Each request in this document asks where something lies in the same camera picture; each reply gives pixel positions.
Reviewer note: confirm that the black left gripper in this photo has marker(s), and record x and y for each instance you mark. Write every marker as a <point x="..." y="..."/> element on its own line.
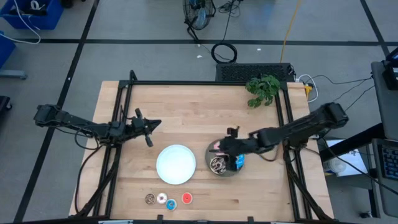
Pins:
<point x="136" y="127"/>

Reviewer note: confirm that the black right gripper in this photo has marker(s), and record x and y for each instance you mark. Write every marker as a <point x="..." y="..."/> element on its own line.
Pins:
<point x="245" y="143"/>

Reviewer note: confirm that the large pink donut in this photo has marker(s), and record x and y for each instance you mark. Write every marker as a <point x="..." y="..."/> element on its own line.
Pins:
<point x="219" y="145"/>

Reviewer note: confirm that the large chocolate sprinkled donut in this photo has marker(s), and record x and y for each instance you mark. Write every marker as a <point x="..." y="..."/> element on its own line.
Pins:
<point x="217" y="167"/>

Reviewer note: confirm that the large blue donut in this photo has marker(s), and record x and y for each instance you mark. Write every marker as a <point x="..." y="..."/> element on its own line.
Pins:
<point x="241" y="161"/>

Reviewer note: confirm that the small red donut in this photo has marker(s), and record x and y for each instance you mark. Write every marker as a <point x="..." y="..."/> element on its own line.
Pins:
<point x="184" y="198"/>

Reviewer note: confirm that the small pink white donut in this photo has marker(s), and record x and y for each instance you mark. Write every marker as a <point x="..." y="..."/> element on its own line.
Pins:
<point x="159" y="198"/>

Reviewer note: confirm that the small chocolate donut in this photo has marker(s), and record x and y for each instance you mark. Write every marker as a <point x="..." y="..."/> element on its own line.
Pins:
<point x="147" y="199"/>

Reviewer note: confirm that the small blue donut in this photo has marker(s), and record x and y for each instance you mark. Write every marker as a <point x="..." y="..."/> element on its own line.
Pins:
<point x="168" y="205"/>

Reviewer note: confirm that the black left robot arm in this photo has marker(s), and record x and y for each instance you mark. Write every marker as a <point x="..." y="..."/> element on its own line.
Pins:
<point x="77" y="123"/>

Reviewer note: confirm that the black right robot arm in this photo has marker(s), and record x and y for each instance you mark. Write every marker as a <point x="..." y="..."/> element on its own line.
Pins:
<point x="304" y="124"/>

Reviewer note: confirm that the grey round plate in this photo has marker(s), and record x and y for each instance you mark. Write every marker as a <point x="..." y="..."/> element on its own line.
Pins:
<point x="233" y="174"/>

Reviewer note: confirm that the white round plate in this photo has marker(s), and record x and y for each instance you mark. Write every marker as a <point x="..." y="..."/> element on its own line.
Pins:
<point x="175" y="165"/>

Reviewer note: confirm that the green leafy plant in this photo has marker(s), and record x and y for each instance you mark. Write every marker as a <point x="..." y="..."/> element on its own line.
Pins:
<point x="262" y="88"/>

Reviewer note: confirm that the black computer case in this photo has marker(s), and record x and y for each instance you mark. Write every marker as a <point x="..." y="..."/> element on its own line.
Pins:
<point x="245" y="72"/>

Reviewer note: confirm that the black floor fan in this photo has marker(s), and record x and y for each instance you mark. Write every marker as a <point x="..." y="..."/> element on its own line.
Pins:
<point x="199" y="14"/>

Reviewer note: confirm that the white paper sheet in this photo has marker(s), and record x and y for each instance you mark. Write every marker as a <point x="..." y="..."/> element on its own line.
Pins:
<point x="354" y="155"/>

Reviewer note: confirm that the blue plastic bin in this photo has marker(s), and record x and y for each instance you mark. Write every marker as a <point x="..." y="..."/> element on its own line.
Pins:
<point x="46" y="20"/>
<point x="4" y="49"/>

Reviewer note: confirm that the black keyboard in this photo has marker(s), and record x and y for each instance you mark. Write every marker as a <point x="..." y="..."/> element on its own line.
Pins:
<point x="390" y="161"/>

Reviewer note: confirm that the black metal rig frame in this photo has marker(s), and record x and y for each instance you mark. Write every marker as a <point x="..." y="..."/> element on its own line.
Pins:
<point x="202" y="83"/>

